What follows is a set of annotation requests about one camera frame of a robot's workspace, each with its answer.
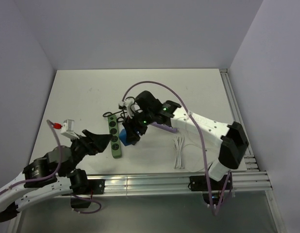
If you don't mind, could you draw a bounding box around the green power strip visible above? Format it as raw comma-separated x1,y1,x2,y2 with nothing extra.
107,115,122,159

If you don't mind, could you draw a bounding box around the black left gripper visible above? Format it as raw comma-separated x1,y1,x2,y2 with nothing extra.
63,129,114,176

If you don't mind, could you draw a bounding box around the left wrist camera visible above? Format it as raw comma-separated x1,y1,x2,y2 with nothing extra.
61,119,78,140

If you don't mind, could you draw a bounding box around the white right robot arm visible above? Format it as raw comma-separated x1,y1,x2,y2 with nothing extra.
119,91,249,189

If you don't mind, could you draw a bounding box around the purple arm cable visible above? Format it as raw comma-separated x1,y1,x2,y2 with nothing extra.
121,81,233,216
0,119,102,215

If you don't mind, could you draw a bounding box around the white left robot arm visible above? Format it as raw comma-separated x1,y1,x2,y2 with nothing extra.
0,130,113,223

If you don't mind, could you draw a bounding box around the white power strip cord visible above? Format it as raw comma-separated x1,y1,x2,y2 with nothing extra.
172,135,187,169

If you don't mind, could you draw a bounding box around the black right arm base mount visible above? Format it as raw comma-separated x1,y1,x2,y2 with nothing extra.
188,175,233,206

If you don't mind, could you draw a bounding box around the black power cord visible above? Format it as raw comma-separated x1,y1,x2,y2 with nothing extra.
102,106,131,123

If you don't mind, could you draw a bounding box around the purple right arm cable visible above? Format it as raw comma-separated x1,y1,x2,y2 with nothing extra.
121,81,233,216

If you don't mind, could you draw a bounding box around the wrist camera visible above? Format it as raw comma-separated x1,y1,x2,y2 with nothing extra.
61,119,78,140
118,97,136,119

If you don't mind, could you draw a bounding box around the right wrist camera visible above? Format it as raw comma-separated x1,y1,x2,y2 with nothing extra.
118,97,136,119

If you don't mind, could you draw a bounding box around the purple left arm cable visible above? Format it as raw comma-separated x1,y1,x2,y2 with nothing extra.
0,119,102,215

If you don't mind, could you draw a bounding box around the purple power strip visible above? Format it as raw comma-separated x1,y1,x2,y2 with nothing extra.
151,122,178,133

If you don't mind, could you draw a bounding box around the aluminium table frame rail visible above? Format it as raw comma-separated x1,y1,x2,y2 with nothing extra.
9,68,286,233

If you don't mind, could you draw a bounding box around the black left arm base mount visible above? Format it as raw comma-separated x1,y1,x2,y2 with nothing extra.
70,179,105,211

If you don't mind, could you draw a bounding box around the blue cube socket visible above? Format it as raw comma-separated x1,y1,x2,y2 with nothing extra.
118,129,129,146

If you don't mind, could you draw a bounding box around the white USB cable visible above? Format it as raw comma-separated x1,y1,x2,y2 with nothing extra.
181,128,218,172

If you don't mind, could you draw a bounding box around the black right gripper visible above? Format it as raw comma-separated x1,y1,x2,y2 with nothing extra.
122,108,155,143

